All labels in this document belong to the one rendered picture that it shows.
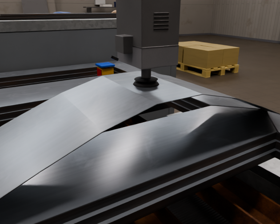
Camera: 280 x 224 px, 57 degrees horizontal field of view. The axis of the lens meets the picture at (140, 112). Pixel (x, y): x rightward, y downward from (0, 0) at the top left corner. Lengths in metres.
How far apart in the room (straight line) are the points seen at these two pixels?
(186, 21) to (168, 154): 11.86
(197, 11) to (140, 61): 12.20
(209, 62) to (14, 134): 4.33
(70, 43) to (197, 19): 11.51
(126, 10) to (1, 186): 0.28
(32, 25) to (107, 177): 0.88
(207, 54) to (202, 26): 8.25
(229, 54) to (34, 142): 4.73
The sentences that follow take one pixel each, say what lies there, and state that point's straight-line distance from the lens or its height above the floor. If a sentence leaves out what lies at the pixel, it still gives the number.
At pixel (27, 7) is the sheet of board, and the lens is 9.80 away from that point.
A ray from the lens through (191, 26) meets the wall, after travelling 12.41.
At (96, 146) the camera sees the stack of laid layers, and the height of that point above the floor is 0.86.
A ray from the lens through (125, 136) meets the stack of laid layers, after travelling 0.51.
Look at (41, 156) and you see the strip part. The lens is 0.33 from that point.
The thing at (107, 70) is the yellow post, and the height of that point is 0.87.
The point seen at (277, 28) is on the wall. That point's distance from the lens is 10.58.
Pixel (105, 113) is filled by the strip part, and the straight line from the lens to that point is 0.35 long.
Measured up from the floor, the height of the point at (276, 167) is 0.68.
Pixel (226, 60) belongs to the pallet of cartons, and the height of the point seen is 0.25.
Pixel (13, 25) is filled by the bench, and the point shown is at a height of 1.03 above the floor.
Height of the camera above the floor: 1.09
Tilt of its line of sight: 22 degrees down
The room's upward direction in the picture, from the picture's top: straight up
